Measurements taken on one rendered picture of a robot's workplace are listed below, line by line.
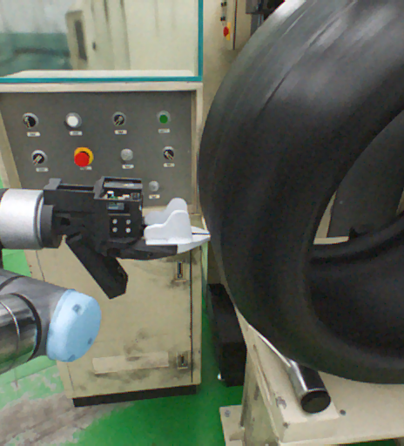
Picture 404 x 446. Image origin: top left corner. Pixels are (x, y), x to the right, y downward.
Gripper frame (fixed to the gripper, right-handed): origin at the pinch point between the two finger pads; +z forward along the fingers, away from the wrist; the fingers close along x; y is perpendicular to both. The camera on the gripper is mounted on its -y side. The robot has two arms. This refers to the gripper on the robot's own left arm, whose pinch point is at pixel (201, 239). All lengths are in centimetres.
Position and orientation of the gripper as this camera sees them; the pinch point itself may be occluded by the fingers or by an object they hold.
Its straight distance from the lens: 47.1
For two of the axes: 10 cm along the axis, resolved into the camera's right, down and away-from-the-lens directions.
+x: -1.2, -4.9, 8.6
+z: 9.9, 0.4, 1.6
